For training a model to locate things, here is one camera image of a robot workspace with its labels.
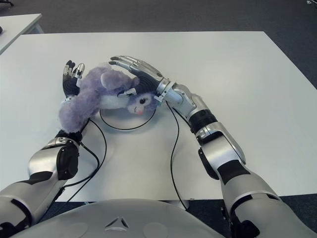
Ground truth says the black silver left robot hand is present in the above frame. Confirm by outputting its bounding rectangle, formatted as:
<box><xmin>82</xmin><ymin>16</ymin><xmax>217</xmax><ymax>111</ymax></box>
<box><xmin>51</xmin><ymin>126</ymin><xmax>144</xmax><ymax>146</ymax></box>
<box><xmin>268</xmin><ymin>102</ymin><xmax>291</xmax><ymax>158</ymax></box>
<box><xmin>61</xmin><ymin>60</ymin><xmax>85</xmax><ymax>99</ymax></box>

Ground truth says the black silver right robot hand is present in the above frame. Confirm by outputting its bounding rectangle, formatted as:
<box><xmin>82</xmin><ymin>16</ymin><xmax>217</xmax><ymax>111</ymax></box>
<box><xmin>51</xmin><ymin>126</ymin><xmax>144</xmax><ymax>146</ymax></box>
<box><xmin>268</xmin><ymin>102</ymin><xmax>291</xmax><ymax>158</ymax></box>
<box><xmin>108</xmin><ymin>55</ymin><xmax>165</xmax><ymax>99</ymax></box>

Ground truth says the purple plush bunny doll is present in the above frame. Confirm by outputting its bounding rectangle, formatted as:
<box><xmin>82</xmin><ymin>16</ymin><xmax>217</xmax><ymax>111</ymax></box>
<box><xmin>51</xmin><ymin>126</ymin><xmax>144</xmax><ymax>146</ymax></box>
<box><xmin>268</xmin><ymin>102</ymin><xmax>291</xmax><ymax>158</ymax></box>
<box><xmin>58</xmin><ymin>68</ymin><xmax>159</xmax><ymax>133</ymax></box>

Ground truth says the white plate with black rim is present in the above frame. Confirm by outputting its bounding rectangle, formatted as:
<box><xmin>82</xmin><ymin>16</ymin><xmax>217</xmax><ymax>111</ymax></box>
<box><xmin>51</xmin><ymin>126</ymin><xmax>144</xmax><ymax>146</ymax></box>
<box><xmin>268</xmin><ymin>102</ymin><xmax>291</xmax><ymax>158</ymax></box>
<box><xmin>99</xmin><ymin>106</ymin><xmax>157</xmax><ymax>131</ymax></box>

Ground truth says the white side table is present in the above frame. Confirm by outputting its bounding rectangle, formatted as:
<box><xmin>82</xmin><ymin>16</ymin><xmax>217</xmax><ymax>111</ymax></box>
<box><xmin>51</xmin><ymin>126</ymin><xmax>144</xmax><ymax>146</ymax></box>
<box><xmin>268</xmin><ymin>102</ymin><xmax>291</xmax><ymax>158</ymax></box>
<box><xmin>0</xmin><ymin>13</ymin><xmax>44</xmax><ymax>54</ymax></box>

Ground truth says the grey table leg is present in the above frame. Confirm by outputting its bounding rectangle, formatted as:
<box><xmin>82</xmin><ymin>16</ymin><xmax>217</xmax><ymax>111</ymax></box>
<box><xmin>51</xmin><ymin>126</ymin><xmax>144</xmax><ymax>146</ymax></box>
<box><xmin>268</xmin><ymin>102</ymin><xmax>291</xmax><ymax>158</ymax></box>
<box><xmin>170</xmin><ymin>199</ymin><xmax>190</xmax><ymax>210</ymax></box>

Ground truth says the grey robot torso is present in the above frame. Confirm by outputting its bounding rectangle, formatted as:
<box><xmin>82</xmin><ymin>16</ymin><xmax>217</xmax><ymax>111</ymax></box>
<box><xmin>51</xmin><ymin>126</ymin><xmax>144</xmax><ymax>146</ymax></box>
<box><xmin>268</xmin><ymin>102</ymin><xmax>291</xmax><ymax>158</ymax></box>
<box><xmin>14</xmin><ymin>198</ymin><xmax>238</xmax><ymax>238</ymax></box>

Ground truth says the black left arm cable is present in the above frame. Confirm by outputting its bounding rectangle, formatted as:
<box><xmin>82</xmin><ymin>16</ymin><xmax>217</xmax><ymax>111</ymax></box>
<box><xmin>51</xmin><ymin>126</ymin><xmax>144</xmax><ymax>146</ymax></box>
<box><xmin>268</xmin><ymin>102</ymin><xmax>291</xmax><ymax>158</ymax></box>
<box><xmin>51</xmin><ymin>119</ymin><xmax>107</xmax><ymax>203</ymax></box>

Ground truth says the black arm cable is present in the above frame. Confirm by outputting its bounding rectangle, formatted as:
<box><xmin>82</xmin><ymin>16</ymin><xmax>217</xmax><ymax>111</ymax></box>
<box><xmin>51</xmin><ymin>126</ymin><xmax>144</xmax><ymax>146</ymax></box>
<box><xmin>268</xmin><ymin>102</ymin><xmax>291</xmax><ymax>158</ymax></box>
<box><xmin>166</xmin><ymin>103</ymin><xmax>188</xmax><ymax>210</ymax></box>
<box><xmin>51</xmin><ymin>119</ymin><xmax>107</xmax><ymax>203</ymax></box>

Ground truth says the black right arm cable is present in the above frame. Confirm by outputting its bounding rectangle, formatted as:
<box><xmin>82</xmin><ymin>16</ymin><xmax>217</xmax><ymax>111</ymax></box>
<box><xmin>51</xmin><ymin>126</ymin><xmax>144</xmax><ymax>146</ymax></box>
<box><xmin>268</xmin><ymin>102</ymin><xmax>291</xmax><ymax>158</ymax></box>
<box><xmin>166</xmin><ymin>103</ymin><xmax>188</xmax><ymax>210</ymax></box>

